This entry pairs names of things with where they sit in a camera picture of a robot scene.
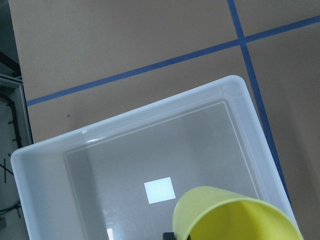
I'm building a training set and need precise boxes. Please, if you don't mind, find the clear plastic storage box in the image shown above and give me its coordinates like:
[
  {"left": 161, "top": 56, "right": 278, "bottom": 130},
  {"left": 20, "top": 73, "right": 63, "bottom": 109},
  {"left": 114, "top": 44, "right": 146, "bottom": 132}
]
[{"left": 11, "top": 75, "right": 294, "bottom": 240}]

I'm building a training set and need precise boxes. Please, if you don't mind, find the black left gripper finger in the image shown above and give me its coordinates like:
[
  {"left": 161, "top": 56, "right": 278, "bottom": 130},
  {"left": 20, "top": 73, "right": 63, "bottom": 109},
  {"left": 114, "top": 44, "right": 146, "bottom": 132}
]
[{"left": 162, "top": 232, "right": 175, "bottom": 240}]

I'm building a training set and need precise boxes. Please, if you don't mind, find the yellow plastic cup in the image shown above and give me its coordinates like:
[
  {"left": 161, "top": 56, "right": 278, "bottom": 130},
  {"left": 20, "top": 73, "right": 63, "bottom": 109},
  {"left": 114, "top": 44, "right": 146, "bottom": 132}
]
[{"left": 172, "top": 186, "right": 303, "bottom": 240}]

